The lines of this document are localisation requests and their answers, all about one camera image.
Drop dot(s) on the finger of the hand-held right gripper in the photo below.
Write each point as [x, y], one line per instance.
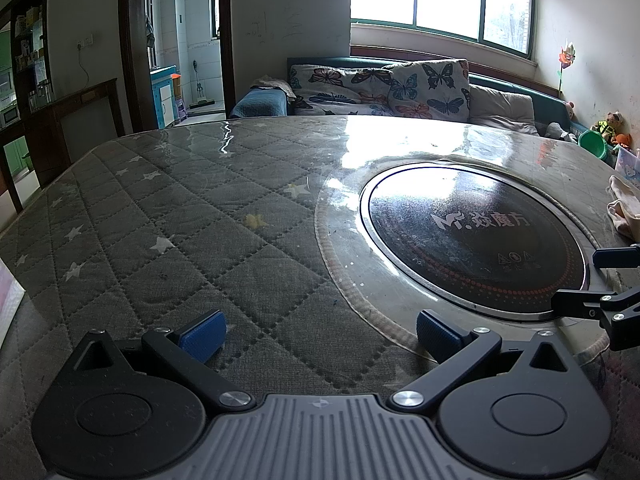
[617, 256]
[580, 302]

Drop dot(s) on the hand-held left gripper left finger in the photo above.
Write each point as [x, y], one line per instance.
[202, 334]

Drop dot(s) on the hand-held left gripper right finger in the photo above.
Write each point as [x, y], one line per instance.
[435, 336]

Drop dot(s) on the cream sweatshirt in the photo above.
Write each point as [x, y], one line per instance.
[625, 210]

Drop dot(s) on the round black induction cooktop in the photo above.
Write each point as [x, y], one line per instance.
[450, 250]

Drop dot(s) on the clear plastic storage box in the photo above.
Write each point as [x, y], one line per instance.
[630, 165]

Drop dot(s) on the green plastic basin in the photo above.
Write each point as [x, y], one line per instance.
[595, 146]

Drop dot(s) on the orange plush toy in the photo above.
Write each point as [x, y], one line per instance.
[621, 140]

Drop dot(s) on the teddy bear toy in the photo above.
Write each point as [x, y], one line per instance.
[610, 125]

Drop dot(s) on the grey quilted star table cover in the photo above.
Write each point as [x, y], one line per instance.
[150, 210]

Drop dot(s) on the grey plush cloth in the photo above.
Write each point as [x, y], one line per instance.
[560, 132]

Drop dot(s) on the small pink plush toy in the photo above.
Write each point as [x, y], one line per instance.
[570, 108]

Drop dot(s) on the beige cushion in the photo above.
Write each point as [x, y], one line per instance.
[500, 105]

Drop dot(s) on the colourful pinwheel toy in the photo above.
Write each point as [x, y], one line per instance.
[567, 55]

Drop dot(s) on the teal sofa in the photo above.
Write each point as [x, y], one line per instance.
[500, 82]

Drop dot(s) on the purple plastic stool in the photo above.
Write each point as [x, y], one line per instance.
[180, 110]

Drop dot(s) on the mop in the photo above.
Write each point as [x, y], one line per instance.
[200, 100]

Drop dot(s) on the blue white cabinet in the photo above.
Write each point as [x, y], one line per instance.
[165, 97]

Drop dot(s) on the square butterfly print cushion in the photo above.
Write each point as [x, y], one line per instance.
[430, 90]

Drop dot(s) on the long butterfly print cushion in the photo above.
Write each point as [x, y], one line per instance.
[340, 77]
[340, 106]

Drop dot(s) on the beige folded cloth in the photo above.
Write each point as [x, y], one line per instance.
[272, 85]

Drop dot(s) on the dark wooden console table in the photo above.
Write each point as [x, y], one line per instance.
[45, 125]

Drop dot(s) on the microwave oven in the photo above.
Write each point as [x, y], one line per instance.
[9, 117]

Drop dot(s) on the grey hanging cloth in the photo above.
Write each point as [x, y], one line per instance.
[150, 32]

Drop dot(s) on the dark wooden door frame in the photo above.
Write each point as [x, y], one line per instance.
[130, 60]

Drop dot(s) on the white wall socket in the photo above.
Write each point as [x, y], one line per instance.
[86, 40]

